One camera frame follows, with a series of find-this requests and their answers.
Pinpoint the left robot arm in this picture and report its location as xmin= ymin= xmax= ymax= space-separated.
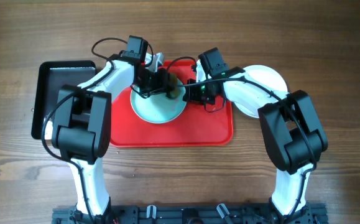
xmin=44 ymin=35 xmax=178 ymax=223

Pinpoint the red plastic tray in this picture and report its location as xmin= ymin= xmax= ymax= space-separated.
xmin=108 ymin=59 xmax=234 ymax=147

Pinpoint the black metal tray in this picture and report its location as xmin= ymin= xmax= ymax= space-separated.
xmin=31 ymin=60 xmax=96 ymax=139

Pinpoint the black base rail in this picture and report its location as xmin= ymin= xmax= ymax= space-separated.
xmin=51 ymin=203 xmax=329 ymax=224

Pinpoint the light blue plate top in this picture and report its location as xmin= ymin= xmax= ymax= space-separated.
xmin=130 ymin=87 xmax=187 ymax=124

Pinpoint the white plate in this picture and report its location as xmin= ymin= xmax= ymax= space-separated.
xmin=231 ymin=65 xmax=290 ymax=118

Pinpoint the green yellow sponge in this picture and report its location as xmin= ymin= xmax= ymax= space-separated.
xmin=166 ymin=73 xmax=180 ymax=100

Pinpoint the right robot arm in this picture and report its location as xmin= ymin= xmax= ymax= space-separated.
xmin=183 ymin=48 xmax=328 ymax=223

